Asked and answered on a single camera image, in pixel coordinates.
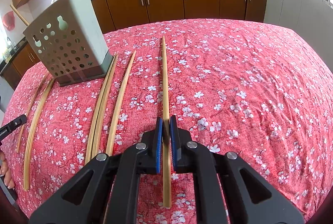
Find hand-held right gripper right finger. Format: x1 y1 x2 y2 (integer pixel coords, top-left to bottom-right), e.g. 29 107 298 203
169 116 305 224

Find grey perforated chopstick holder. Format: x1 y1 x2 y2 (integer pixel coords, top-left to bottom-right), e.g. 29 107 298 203
22 0 114 87

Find red floral tablecloth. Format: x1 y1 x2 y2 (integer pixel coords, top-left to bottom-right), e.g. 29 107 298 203
0 18 333 224

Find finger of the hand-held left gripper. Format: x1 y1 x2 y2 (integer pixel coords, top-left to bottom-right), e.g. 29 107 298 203
0 114 28 142

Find brown lower kitchen cabinets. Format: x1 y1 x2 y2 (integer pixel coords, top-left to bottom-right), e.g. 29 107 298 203
0 0 270 89

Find bamboo chopstick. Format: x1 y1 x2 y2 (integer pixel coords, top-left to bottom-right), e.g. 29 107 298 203
16 71 50 154
10 4 30 26
161 36 172 209
84 55 116 165
23 78 56 192
91 54 119 162
105 50 137 157

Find person's left hand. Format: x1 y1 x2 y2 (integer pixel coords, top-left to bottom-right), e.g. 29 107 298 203
0 150 15 189

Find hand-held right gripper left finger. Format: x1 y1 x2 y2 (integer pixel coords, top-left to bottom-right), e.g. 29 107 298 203
29 117 163 224

